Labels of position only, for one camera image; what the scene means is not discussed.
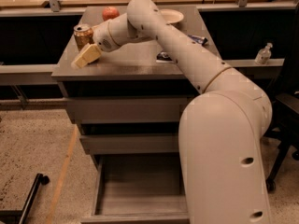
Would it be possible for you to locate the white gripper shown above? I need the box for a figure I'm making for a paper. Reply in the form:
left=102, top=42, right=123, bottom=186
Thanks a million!
left=71, top=21, right=120, bottom=69

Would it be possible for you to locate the orange soda can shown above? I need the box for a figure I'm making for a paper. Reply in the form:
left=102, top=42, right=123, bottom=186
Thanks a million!
left=74, top=23, right=93, bottom=50

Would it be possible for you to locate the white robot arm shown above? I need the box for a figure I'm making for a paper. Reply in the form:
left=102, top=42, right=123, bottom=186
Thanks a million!
left=72, top=0, right=272, bottom=224

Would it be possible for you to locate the grey drawer cabinet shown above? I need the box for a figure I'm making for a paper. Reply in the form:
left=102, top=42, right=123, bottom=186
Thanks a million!
left=51, top=5, right=222, bottom=170

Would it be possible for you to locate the grey middle drawer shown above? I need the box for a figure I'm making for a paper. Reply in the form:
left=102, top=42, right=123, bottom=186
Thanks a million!
left=80, top=133, right=178, bottom=155

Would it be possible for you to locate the grey bottom drawer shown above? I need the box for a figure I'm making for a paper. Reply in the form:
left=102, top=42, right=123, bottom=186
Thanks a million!
left=81, top=153, right=190, bottom=224

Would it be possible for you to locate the red apple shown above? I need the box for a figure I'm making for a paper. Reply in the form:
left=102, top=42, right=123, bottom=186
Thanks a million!
left=102, top=7, right=120, bottom=21

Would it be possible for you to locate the blue chip bag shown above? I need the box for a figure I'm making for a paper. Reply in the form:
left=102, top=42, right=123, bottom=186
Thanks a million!
left=156, top=35, right=208, bottom=63

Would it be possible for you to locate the white bowl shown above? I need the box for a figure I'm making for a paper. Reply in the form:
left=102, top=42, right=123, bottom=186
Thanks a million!
left=161, top=9, right=184, bottom=25

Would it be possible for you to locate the clear sanitizer bottle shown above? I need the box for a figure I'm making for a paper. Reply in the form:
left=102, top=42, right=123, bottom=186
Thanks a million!
left=255, top=43, right=273, bottom=65

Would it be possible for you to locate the black wheeled stand base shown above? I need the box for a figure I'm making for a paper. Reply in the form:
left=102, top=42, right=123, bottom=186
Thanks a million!
left=0, top=173, right=50, bottom=224

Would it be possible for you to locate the black office chair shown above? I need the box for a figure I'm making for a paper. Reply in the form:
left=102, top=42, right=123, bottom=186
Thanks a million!
left=266, top=7, right=299, bottom=192

